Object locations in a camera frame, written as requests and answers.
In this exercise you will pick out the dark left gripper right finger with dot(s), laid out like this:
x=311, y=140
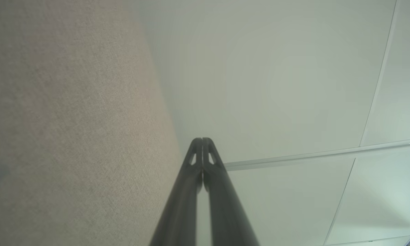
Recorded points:
x=225, y=212

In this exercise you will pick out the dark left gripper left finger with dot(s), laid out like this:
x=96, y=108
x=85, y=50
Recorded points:
x=182, y=205

